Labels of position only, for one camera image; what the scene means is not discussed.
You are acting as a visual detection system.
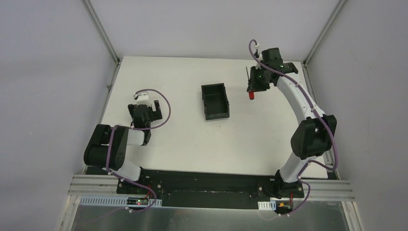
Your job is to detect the red handled screwdriver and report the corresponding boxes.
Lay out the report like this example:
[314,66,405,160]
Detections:
[246,66,255,100]

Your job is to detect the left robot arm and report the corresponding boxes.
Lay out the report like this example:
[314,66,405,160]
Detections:
[84,100,163,181]

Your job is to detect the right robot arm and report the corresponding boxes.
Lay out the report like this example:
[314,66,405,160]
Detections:
[247,48,337,198]

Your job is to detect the black plastic bin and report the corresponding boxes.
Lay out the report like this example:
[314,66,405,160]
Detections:
[201,83,230,121]

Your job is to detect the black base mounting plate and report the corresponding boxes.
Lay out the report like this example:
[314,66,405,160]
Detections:
[116,169,305,209]

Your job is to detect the left controller board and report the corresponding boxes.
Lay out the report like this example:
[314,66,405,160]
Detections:
[127,197,149,206]

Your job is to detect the controller board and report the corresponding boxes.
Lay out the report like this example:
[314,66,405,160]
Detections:
[127,197,149,206]
[275,201,293,214]

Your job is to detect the right controller board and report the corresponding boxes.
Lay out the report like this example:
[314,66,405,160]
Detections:
[275,201,293,214]

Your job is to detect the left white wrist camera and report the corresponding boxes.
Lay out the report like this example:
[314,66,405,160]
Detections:
[134,91,151,106]

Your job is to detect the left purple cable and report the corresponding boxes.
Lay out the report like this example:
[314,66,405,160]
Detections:
[105,89,172,214]

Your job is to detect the purple cable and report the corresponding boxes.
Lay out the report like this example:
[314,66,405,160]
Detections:
[105,89,172,214]
[248,39,339,218]

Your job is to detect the aluminium front rail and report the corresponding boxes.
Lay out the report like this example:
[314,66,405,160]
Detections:
[68,175,355,202]

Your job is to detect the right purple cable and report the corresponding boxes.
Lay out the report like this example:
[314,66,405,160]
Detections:
[248,39,339,218]

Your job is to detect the left white cable duct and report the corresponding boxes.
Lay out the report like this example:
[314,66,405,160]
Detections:
[79,195,162,208]

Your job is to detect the white cable duct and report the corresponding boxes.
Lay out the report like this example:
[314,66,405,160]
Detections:
[257,200,277,211]
[79,195,162,208]

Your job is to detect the right aluminium frame post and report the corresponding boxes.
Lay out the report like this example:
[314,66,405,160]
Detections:
[303,0,348,66]

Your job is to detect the aluminium frame post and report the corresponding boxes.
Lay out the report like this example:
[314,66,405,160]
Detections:
[303,0,348,66]
[81,0,120,65]

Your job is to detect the left aluminium frame post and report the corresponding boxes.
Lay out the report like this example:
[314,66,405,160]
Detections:
[81,0,120,65]

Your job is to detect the right white cable duct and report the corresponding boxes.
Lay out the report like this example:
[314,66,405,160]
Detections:
[257,200,277,211]

